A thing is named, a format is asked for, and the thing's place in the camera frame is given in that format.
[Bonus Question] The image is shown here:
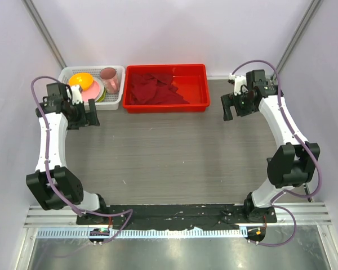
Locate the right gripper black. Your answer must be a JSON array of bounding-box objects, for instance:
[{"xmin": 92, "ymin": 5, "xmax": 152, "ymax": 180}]
[{"xmin": 221, "ymin": 89, "xmax": 259, "ymax": 122}]

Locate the red t-shirt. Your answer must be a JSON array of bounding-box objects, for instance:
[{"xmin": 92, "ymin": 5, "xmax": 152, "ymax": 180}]
[{"xmin": 130, "ymin": 73, "xmax": 189, "ymax": 105}]

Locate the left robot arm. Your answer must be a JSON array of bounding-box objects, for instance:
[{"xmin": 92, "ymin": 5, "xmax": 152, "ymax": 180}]
[{"xmin": 26, "ymin": 82, "xmax": 109, "ymax": 224}]

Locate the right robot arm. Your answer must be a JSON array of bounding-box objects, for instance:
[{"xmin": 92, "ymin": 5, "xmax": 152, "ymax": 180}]
[{"xmin": 221, "ymin": 70, "xmax": 320, "ymax": 222}]

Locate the green plate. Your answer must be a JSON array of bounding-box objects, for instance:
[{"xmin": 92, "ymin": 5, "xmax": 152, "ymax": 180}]
[{"xmin": 95, "ymin": 87, "xmax": 106, "ymax": 102}]

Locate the white plastic basket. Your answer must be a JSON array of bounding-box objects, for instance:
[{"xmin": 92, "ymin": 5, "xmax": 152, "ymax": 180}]
[{"xmin": 58, "ymin": 65, "xmax": 126, "ymax": 110}]

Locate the pink plate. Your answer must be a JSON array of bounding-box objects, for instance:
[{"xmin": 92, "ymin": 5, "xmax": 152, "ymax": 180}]
[{"xmin": 82, "ymin": 77, "xmax": 105, "ymax": 103}]

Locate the orange bowl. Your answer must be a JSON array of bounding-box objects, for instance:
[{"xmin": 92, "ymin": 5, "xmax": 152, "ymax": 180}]
[{"xmin": 68, "ymin": 73, "xmax": 94, "ymax": 91}]

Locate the red plastic bin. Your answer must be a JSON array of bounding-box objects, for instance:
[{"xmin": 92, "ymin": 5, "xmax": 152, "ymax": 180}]
[{"xmin": 122, "ymin": 64, "xmax": 210, "ymax": 113}]

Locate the pink translucent cup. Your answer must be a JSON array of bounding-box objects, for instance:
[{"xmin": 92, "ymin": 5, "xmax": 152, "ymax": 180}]
[{"xmin": 100, "ymin": 67, "xmax": 119, "ymax": 94}]

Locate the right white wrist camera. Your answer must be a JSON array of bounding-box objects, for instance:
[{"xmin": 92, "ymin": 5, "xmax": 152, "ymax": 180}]
[{"xmin": 228, "ymin": 73, "xmax": 247, "ymax": 96}]

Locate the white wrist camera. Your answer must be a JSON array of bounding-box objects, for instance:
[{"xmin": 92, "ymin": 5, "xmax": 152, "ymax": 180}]
[
  {"xmin": 228, "ymin": 73, "xmax": 247, "ymax": 96},
  {"xmin": 70, "ymin": 85, "xmax": 84, "ymax": 105}
]

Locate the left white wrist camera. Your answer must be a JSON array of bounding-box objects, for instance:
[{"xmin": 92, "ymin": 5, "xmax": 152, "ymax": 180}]
[{"xmin": 70, "ymin": 85, "xmax": 84, "ymax": 105}]

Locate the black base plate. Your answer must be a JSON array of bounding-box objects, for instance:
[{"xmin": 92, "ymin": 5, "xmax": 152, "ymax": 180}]
[{"xmin": 75, "ymin": 202, "xmax": 278, "ymax": 229}]

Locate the white slotted cable duct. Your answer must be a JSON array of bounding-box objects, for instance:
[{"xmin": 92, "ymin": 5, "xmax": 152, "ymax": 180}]
[{"xmin": 37, "ymin": 227, "xmax": 247, "ymax": 239}]

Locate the aluminium frame rail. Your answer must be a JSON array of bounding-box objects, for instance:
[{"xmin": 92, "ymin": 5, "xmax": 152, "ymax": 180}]
[{"xmin": 24, "ymin": 202, "xmax": 332, "ymax": 228}]

